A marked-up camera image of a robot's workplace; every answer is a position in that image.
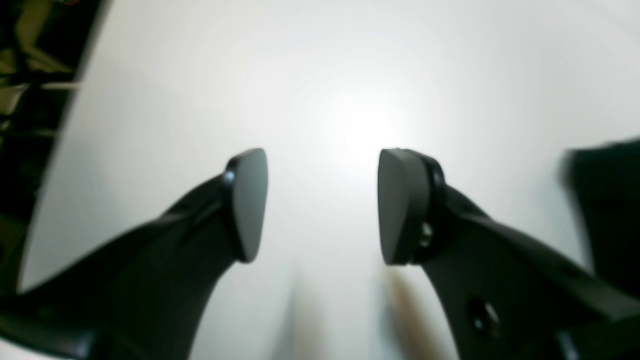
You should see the black T-shirt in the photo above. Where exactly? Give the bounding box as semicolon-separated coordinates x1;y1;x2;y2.
564;139;640;297

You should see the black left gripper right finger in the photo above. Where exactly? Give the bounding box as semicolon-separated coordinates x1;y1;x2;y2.
377;148;640;360

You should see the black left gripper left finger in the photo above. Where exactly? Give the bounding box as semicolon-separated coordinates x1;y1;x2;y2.
1;148;268;360

